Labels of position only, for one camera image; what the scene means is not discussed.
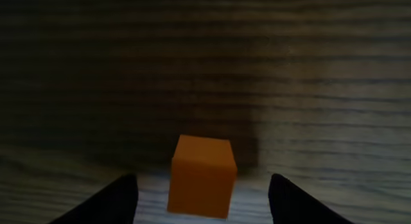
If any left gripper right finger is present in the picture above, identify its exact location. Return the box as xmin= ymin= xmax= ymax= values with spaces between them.
xmin=268 ymin=173 xmax=354 ymax=224

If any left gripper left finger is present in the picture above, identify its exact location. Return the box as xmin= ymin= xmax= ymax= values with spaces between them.
xmin=48 ymin=174 xmax=139 ymax=224

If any orange cube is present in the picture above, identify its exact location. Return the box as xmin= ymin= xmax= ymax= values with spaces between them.
xmin=166 ymin=134 xmax=239 ymax=220

